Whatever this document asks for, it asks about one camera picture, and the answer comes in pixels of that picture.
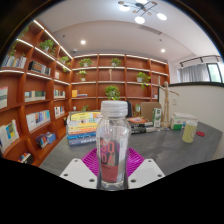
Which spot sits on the stack of colourful books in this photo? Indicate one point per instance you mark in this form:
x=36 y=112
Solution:
x=81 y=130

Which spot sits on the branched ceiling lamp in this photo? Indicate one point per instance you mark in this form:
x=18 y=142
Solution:
x=143 y=10

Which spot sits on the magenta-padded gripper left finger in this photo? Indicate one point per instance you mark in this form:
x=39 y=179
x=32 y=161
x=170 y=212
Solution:
x=78 y=173

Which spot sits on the white wall switch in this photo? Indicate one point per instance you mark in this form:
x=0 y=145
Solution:
x=174 y=102

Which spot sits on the grey window curtain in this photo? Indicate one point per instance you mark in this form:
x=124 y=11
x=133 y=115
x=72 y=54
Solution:
x=195 y=73

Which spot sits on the clear plastic drink bottle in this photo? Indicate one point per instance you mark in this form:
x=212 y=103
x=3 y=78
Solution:
x=113 y=143

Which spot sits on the pale patterned mug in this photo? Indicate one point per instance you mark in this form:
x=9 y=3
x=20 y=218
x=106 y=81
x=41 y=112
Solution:
x=189 y=132

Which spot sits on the stack of dark books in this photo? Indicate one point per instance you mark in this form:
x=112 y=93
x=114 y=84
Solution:
x=140 y=126

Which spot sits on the ceiling air vent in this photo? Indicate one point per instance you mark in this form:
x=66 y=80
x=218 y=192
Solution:
x=150 y=29

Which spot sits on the wooden wall shelf unit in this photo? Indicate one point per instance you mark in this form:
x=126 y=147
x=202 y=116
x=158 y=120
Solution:
x=93 y=80

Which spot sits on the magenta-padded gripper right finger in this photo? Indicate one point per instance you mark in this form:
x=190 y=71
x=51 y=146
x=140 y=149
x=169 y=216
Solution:
x=146 y=173

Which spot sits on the flat round red coaster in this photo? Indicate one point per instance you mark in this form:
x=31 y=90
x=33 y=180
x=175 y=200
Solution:
x=200 y=134

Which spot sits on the tan upholstered chair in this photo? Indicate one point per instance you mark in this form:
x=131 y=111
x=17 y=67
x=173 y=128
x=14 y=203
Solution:
x=148 y=110

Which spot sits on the dark framed window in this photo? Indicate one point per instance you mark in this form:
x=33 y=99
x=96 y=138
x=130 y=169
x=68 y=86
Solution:
x=215 y=72

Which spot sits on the recessed ceiling spotlight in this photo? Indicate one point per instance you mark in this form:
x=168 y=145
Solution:
x=162 y=50
x=83 y=42

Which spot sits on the dark office chair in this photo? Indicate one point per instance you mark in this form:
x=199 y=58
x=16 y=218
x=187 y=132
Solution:
x=129 y=109

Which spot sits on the tall green white carton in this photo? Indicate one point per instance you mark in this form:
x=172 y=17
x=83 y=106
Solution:
x=157 y=117

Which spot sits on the wooden artist mannequin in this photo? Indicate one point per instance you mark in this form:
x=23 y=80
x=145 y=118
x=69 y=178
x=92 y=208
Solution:
x=165 y=103

